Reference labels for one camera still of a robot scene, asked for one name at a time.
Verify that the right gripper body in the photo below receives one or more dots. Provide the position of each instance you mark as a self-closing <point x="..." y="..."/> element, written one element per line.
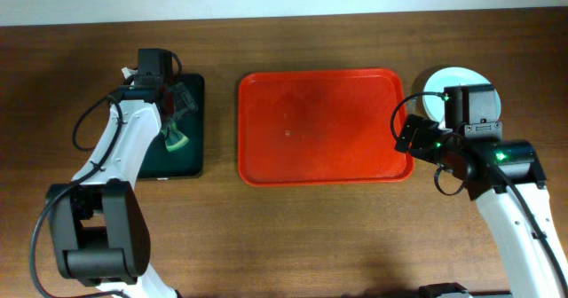
<point x="411" y="133"/>

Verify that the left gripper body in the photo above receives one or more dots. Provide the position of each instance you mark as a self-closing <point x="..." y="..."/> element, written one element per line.
<point x="176" y="110"/>

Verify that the green yellow scrub sponge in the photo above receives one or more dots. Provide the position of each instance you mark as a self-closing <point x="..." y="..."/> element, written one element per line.
<point x="174" y="139"/>

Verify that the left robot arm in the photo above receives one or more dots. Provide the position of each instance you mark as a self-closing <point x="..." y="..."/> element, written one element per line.
<point x="98" y="232"/>

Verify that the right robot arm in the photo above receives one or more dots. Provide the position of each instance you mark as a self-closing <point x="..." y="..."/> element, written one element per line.
<point x="504" y="178"/>

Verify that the black rectangular tray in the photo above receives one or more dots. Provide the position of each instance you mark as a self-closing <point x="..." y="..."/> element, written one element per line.
<point x="186" y="161"/>

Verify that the red plastic tray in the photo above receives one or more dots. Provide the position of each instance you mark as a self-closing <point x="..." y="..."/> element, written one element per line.
<point x="320" y="127"/>

